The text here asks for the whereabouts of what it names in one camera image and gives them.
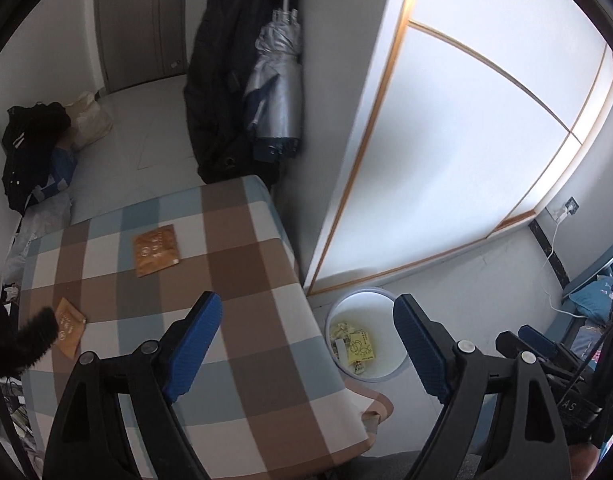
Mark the yellow plastic bag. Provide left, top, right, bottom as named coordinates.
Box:
left=344, top=330, right=375, bottom=364

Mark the white round trash bin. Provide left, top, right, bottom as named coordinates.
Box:
left=325, top=288, right=408, bottom=382

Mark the small orange foil packet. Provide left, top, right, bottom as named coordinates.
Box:
left=55, top=298, right=87, bottom=360

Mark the black furry sleeve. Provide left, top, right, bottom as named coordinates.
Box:
left=0, top=300, right=59, bottom=377

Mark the checkered tablecloth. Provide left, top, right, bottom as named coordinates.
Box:
left=20, top=176, right=393, bottom=479

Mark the large orange foil packet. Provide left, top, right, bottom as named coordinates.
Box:
left=133, top=224, right=180, bottom=278

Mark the grey plastic parcel bag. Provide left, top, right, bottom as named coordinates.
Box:
left=2, top=191, right=72, bottom=286

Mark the blue box on floor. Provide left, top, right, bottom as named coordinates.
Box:
left=33, top=148, right=78, bottom=203

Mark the black clothes pile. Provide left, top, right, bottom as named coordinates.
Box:
left=2, top=102, right=71, bottom=214

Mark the beige tote bag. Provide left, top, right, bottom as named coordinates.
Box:
left=64, top=91, right=112, bottom=152

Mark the silver folded umbrella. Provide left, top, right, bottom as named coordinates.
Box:
left=244, top=0, right=303, bottom=162

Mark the grey door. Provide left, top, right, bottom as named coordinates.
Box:
left=94, top=0, right=207, bottom=92

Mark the black hanging jacket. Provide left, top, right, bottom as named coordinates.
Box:
left=184, top=0, right=282, bottom=186

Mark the white charger cable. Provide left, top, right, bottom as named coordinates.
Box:
left=540, top=211, right=572, bottom=319

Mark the wall power socket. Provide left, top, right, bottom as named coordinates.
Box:
left=563, top=196, right=579, bottom=216

